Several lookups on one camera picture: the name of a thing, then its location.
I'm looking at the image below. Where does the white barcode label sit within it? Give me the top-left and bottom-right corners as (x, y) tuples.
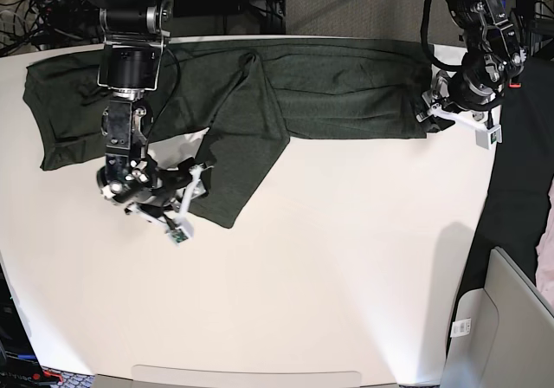
(450, 318), (472, 338)

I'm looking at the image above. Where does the grey plastic bin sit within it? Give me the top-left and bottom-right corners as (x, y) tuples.
(440, 247), (553, 388)

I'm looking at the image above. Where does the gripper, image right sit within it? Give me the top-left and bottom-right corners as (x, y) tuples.
(415, 70), (503, 133)

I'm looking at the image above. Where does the black box with red logo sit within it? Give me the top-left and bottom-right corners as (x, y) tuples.
(1, 271), (63, 387)

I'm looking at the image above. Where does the green long-sleeve T-shirt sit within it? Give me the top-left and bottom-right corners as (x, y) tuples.
(22, 37), (436, 230)

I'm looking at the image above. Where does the dark grey cloth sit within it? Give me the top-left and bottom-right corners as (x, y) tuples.
(456, 57), (553, 298)

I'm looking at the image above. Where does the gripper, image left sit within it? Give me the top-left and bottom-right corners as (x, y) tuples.
(97, 158), (208, 217)

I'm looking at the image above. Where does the black table leg frame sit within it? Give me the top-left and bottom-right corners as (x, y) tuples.
(248, 0), (287, 36)

